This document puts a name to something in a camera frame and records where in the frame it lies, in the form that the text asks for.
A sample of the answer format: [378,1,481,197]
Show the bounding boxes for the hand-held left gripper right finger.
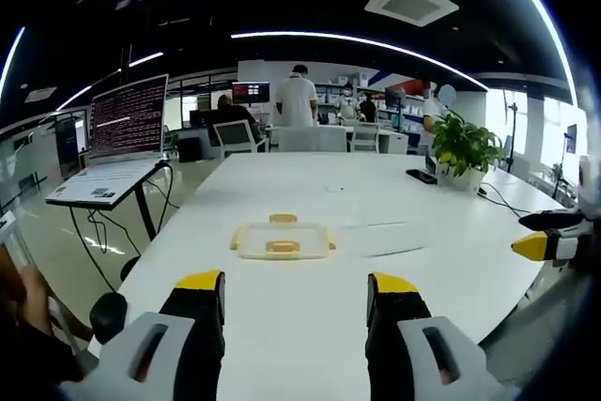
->
[364,271,521,401]

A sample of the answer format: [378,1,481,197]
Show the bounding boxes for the black tripod stand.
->
[502,89,523,172]

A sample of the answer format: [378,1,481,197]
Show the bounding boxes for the person's own leg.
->
[0,245,98,401]

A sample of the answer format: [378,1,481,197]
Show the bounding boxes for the black hanging cable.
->
[69,165,182,294]

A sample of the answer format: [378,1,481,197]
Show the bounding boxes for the dark standing screen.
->
[54,115,91,177]

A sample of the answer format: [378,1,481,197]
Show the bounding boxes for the black round stool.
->
[89,291,129,346]

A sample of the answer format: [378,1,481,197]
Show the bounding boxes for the white office chair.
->
[348,121,381,154]
[212,119,270,159]

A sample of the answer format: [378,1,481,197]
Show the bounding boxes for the black laptop stand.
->
[119,161,173,283]

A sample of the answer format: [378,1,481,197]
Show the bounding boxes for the red lit monitor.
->
[231,82,271,104]

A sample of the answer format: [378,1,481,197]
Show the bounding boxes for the black cable on table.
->
[477,183,564,214]

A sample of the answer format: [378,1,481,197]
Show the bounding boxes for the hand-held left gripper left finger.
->
[59,270,226,401]

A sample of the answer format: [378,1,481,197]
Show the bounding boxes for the green potted plant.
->
[430,111,507,193]

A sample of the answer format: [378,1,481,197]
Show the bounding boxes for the ceiling air conditioner vent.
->
[363,0,460,28]

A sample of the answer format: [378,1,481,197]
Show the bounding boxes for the clear lid with yellow buckles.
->
[228,212,337,261]

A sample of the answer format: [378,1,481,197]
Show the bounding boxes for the black smartphone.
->
[405,168,439,185]

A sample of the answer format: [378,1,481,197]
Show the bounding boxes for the white open laptop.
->
[45,73,170,208]

